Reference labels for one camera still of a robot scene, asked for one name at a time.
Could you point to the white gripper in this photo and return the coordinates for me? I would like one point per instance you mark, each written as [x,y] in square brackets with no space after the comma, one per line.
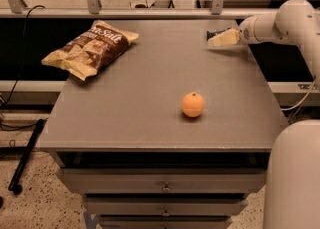
[248,33]

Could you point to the blue rxbar blueberry wrapper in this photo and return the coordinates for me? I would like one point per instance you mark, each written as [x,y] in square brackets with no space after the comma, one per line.
[211,34]

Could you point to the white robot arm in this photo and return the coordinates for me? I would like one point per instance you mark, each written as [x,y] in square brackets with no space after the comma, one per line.
[292,194]

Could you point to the orange fruit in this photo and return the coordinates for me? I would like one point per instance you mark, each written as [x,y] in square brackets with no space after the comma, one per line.
[192,104]

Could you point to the grey drawer cabinet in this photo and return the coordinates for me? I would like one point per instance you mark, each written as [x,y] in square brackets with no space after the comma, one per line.
[129,116]

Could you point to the sea salt chips bag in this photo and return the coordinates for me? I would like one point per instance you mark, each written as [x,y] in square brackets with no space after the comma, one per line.
[94,49]

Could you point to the top grey drawer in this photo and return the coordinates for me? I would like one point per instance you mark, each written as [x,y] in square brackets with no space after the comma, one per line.
[109,181]

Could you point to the grey drawer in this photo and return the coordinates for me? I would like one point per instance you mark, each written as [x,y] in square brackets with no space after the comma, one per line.
[164,223]
[109,181]
[170,206]

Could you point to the middle grey drawer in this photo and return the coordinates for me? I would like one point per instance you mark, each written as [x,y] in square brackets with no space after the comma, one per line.
[170,206]

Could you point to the bottom grey drawer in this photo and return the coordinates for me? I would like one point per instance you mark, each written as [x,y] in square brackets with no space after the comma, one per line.
[164,223]

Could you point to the black rod with wheel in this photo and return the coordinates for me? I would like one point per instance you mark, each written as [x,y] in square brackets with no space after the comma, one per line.
[14,185]

